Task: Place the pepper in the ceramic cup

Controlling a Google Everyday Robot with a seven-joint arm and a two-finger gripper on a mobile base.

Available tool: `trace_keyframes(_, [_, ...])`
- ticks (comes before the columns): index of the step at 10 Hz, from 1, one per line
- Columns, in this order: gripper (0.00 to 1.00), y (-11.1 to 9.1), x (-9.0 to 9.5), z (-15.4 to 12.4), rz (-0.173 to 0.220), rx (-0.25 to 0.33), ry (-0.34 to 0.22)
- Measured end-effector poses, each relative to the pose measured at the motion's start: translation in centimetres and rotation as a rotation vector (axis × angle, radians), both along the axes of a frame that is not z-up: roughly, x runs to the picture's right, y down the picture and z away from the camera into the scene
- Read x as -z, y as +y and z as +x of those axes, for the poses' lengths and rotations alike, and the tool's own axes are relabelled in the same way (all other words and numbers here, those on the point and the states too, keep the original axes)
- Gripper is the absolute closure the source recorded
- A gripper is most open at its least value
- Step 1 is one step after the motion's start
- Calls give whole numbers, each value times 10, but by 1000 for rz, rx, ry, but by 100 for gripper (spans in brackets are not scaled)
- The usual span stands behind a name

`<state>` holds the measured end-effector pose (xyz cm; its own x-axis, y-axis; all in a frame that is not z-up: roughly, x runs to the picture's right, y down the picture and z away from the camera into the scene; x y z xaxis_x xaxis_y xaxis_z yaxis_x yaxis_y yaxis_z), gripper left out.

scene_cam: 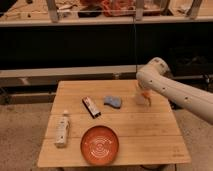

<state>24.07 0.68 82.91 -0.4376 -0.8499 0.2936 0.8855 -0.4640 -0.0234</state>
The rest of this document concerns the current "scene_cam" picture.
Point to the white lotion bottle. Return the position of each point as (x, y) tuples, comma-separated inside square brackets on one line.
[(62, 130)]

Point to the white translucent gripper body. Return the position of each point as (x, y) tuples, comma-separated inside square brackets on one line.
[(142, 97)]

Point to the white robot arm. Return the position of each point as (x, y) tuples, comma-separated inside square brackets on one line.
[(199, 102)]

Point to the orange round plate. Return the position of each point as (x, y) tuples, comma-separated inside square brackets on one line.
[(99, 145)]

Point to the dark rectangular box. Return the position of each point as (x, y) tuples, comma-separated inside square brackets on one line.
[(91, 107)]

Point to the long wooden shelf rack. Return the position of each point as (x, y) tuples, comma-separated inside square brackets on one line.
[(14, 13)]

